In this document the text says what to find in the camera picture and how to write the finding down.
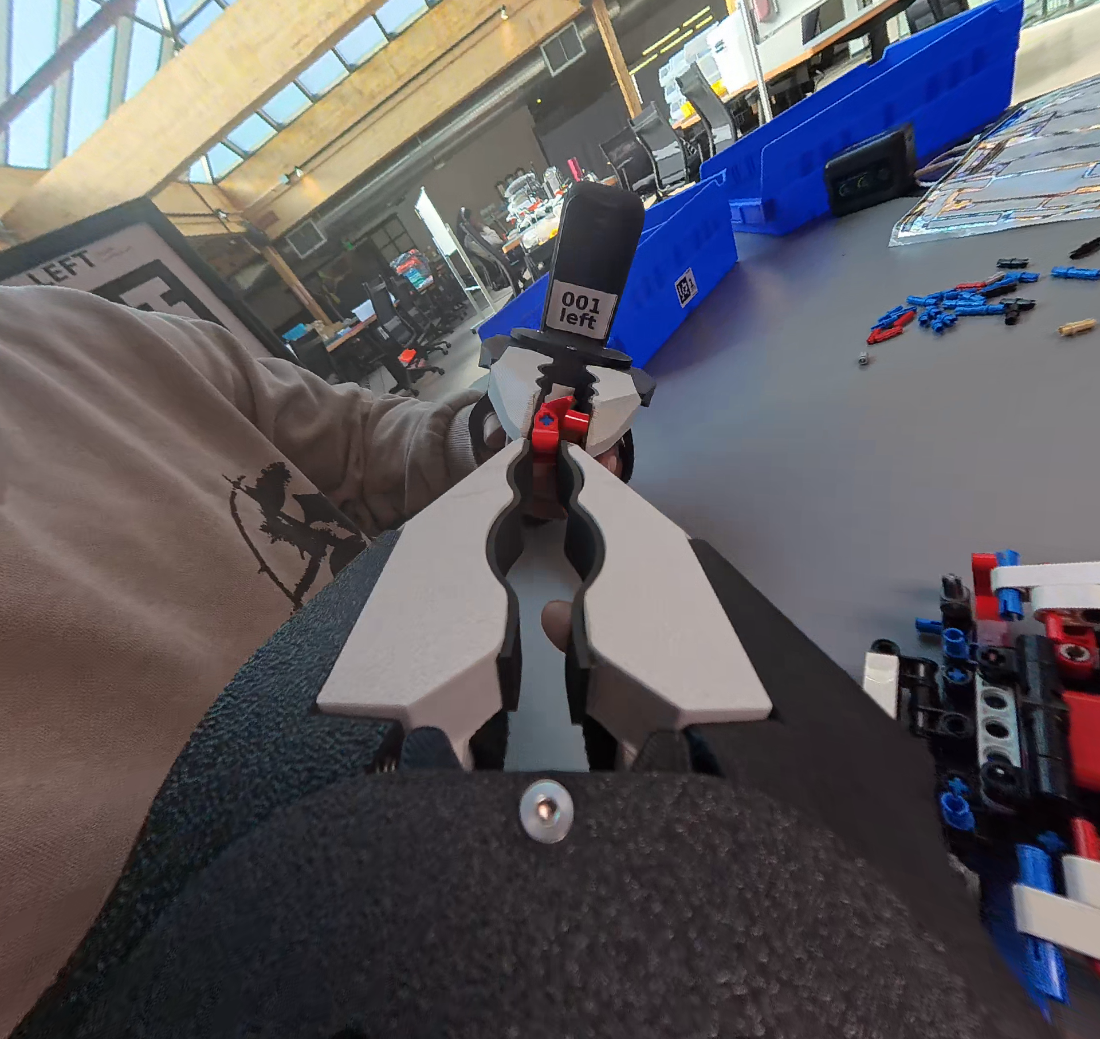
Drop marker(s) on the person's beige sweatshirt torso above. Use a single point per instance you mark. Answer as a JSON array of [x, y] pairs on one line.
[[103, 584]]

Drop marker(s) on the long blue toy pin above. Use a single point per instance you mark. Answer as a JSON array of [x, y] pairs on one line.
[[1074, 272]]

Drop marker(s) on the black angled toy connector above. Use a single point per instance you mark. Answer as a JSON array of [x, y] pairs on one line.
[[1020, 309]]

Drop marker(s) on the person's left hand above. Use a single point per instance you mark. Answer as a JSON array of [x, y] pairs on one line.
[[614, 459]]

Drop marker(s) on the stack of clear storage boxes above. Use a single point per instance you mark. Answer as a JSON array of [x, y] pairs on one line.
[[696, 68]]

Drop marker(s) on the black rectangular device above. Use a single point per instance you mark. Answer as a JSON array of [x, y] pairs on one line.
[[868, 171]]

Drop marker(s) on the person's right hand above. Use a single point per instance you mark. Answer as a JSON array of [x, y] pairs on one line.
[[558, 627]]

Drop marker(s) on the toy car model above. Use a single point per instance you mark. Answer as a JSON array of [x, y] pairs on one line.
[[1031, 712]]

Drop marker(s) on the black office chair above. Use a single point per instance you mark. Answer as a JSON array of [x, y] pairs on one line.
[[653, 154], [400, 343], [700, 107]]

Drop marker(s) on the rolling whiteboard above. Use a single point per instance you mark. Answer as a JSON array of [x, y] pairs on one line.
[[434, 231]]

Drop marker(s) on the pile of blue toy pins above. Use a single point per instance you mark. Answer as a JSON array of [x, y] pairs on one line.
[[954, 309]]

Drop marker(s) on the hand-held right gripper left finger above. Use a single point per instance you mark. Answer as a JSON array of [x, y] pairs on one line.
[[412, 627]]

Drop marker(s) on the person's left forearm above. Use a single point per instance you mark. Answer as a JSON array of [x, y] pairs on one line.
[[369, 446]]

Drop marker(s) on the printed instruction booklet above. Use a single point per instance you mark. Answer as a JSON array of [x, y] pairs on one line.
[[1014, 163]]

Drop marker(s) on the cluttered wooden workbench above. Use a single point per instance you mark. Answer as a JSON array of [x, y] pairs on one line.
[[533, 214]]

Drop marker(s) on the black toy pin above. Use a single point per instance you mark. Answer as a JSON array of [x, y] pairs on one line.
[[1084, 248]]

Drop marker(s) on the black framed marker board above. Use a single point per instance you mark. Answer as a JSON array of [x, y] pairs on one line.
[[146, 248]]

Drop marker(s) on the wall air vent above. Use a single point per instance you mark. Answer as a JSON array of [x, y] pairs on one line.
[[305, 238], [560, 48]]

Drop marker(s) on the red toy pin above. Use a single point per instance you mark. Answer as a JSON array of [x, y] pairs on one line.
[[898, 317], [881, 336]]

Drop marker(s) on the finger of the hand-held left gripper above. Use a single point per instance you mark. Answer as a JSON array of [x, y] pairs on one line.
[[514, 395], [614, 412]]

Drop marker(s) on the red toy brick piece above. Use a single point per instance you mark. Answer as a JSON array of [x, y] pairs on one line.
[[543, 436]]

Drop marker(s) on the long blue storage bin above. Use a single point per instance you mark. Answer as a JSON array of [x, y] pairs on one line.
[[902, 102]]

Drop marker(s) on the grey desk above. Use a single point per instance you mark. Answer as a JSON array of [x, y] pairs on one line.
[[773, 472]]

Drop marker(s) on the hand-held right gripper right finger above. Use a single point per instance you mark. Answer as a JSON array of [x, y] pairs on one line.
[[670, 627]]

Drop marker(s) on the tagged blue storage bin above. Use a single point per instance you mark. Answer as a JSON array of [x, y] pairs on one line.
[[679, 248]]

